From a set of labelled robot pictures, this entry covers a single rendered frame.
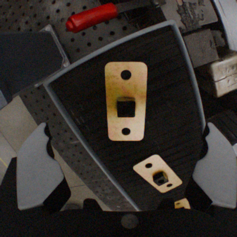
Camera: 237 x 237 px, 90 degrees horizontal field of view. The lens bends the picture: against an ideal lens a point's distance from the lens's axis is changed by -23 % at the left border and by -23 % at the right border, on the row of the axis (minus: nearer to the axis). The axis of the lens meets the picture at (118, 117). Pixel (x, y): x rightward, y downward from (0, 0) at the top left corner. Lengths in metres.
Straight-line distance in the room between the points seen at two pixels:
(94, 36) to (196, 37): 0.45
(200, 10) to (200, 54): 0.08
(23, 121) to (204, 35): 1.85
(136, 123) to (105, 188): 0.91
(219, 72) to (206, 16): 0.09
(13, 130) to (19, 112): 0.33
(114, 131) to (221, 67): 0.20
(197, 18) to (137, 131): 0.19
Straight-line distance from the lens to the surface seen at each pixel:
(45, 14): 0.70
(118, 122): 0.16
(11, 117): 2.00
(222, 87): 0.28
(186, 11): 0.25
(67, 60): 0.62
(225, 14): 0.39
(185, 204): 0.32
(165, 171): 0.21
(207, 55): 0.23
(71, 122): 0.17
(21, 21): 0.77
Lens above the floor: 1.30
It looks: 62 degrees down
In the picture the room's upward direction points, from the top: 175 degrees counter-clockwise
